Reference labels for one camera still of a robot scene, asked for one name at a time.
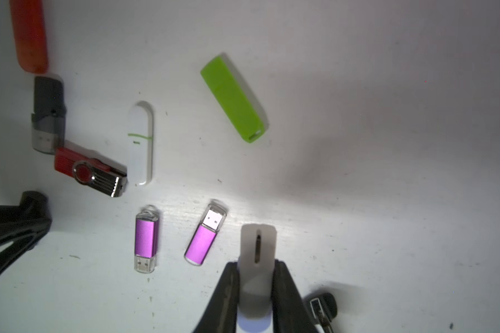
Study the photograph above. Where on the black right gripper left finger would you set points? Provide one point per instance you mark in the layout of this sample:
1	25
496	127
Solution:
220	314

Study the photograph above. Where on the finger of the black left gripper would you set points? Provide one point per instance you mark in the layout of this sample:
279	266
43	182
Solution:
23	226

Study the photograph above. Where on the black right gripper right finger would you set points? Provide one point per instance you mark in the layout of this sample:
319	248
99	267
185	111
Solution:
289	312

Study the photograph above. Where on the lilac white usb drive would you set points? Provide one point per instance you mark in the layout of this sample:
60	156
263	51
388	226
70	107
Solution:
256	266

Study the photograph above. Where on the purple usb drive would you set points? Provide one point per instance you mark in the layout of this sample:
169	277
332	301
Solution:
146	239
205	234

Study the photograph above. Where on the red swivel usb drive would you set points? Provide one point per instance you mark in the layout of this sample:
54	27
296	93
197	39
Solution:
90	172

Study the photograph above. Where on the dark grey usb drive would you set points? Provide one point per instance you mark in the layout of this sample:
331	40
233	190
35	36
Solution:
49	114

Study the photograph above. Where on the white usb drive green stripe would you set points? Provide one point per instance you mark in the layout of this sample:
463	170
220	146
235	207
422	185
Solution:
139	134

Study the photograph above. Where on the red usb stick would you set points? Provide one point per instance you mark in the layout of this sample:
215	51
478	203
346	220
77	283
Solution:
30	35

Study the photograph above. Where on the black round key fob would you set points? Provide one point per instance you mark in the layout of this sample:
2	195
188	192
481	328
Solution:
323	309

